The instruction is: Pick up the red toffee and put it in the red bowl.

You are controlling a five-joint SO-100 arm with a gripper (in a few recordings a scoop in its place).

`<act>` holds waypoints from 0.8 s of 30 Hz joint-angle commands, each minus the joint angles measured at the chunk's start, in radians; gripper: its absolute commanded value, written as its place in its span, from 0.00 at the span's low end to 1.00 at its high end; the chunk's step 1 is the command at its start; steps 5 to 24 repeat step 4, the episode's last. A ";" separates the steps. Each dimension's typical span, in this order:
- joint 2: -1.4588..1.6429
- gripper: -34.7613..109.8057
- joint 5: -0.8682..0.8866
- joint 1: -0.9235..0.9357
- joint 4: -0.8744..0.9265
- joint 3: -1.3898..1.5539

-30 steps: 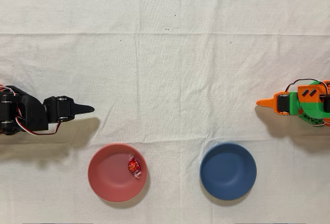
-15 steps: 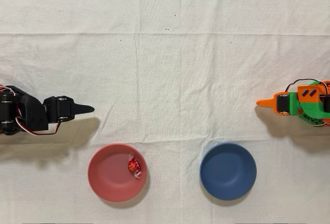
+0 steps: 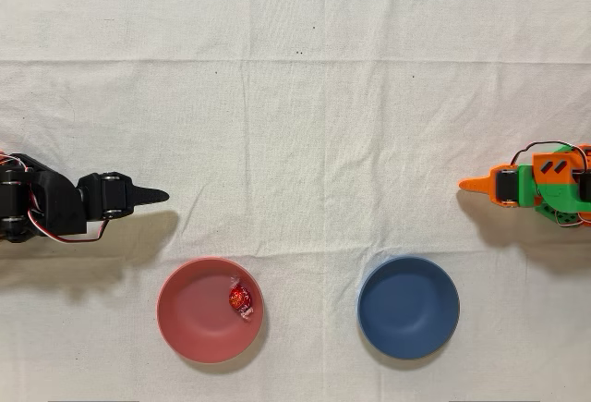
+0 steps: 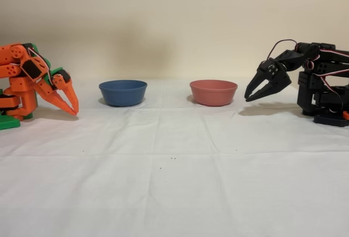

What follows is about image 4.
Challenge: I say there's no red bowl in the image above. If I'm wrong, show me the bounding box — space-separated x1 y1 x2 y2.
189 79 238 107

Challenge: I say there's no blue bowl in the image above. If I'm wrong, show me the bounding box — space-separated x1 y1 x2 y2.
98 80 148 107

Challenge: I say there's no white tablecloth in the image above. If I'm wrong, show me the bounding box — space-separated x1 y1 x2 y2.
0 77 349 237

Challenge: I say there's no orange arm servo cable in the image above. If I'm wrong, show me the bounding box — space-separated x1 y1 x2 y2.
27 45 54 87

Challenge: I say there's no black arm servo cable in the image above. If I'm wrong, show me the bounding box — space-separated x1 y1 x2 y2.
267 39 299 59

